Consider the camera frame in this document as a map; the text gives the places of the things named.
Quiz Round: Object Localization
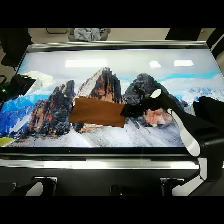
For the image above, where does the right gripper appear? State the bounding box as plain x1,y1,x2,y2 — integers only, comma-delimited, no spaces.
120,102,150,119

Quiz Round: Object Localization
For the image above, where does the brown T-shirt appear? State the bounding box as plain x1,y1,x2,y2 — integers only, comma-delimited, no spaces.
68,96,127,129

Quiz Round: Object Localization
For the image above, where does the patterned grey garment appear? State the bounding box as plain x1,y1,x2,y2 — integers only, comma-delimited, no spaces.
73,27,102,42

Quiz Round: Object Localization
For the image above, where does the silver frame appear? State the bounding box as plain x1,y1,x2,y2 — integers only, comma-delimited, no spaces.
0,40,224,197

